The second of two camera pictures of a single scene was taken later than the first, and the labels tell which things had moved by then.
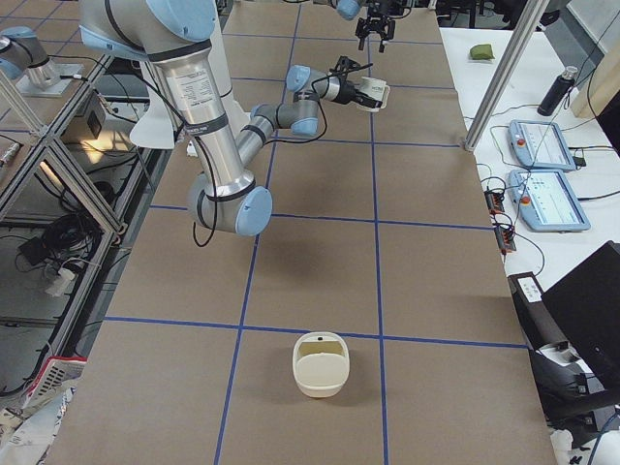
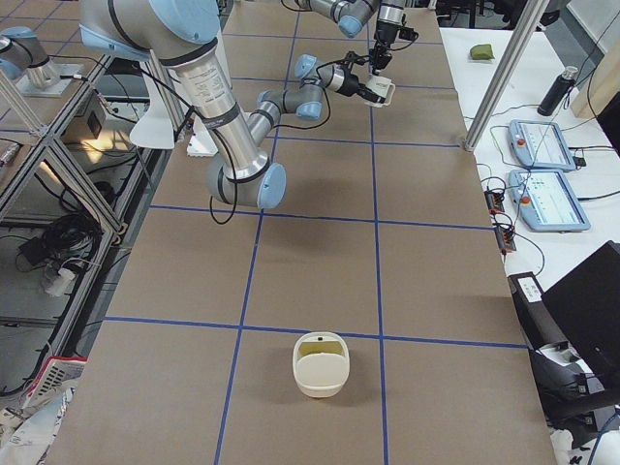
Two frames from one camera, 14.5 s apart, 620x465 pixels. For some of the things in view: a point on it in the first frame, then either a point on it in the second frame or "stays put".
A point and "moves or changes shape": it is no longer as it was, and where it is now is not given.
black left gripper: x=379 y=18 to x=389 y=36
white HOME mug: x=376 y=88 moves or changes shape
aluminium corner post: x=507 y=71 stays put
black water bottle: x=559 y=92 stays put
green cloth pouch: x=481 y=51 stays put
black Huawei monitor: x=585 y=303 stays put
